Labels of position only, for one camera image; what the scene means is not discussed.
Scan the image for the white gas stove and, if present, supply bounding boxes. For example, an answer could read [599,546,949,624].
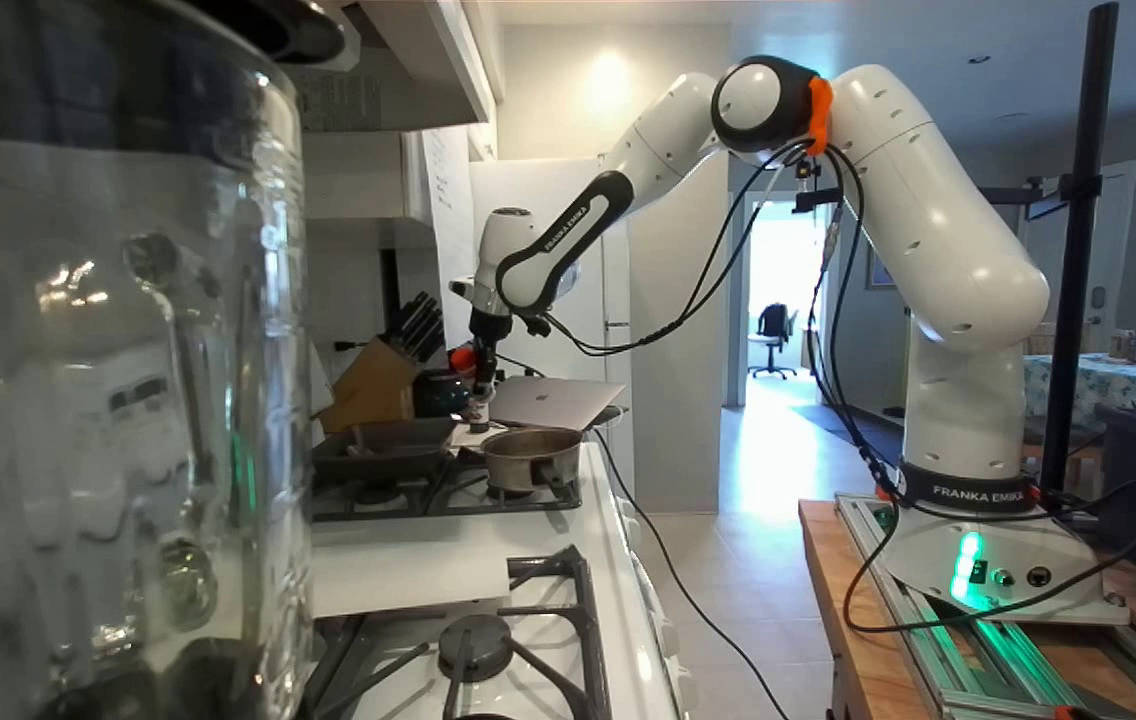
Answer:
[292,422,691,720]

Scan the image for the white range hood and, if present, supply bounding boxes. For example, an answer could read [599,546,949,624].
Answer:
[182,0,505,135]

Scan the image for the wooden knife block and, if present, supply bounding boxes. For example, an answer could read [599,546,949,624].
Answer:
[324,293,446,437]

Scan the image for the orange spice bottle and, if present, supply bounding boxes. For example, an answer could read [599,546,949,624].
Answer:
[442,340,493,403]

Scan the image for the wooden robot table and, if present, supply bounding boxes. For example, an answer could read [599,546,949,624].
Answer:
[797,496,1136,720]

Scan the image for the white refrigerator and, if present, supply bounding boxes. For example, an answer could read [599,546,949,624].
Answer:
[463,152,731,517]

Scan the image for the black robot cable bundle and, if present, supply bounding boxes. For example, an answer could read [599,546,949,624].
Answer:
[538,135,912,512]

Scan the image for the white wall cabinet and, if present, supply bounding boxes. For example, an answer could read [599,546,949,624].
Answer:
[305,129,430,227]

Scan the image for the aluminium mounting rail frame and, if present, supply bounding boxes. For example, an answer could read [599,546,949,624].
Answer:
[840,488,1136,720]

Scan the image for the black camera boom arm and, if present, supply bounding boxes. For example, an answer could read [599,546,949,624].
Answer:
[980,171,1081,225]

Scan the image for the patterned sofa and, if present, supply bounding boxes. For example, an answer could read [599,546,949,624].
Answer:
[1023,349,1136,451]

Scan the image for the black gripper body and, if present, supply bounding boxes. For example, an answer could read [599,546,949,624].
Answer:
[463,306,520,366]

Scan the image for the black office chair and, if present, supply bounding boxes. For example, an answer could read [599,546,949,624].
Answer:
[747,298,797,379]

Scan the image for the grey metal saucepan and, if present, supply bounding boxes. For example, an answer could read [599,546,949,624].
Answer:
[481,422,584,500]

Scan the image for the thin dark power cable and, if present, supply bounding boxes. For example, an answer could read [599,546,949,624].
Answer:
[588,432,792,720]

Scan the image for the large clear glass jar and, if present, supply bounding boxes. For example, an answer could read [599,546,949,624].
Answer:
[0,0,320,720]

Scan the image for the black vertical pole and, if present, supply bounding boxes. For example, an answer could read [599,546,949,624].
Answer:
[1040,0,1125,517]

